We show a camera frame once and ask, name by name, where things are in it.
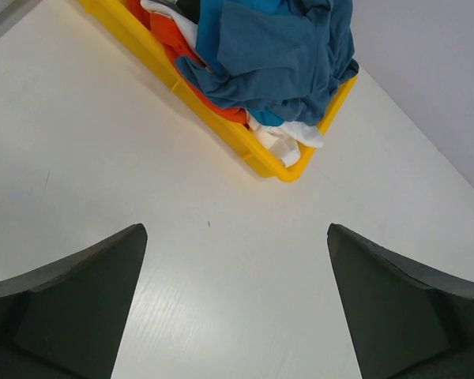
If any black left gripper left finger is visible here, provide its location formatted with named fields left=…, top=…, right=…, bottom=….
left=0, top=223, right=148, bottom=378

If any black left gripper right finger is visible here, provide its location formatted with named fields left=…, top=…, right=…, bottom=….
left=327, top=224, right=474, bottom=378

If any dark blue t shirt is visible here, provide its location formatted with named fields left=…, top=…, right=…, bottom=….
left=175, top=1, right=359, bottom=126

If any white t shirt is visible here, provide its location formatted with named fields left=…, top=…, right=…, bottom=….
left=140, top=0, right=325, bottom=167

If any orange t shirt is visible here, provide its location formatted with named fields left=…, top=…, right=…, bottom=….
left=126, top=0, right=250, bottom=125

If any yellow plastic bin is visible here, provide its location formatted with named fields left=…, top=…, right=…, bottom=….
left=85, top=1, right=358, bottom=182

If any teal t shirt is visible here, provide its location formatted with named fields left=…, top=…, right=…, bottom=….
left=196, top=0, right=285, bottom=128

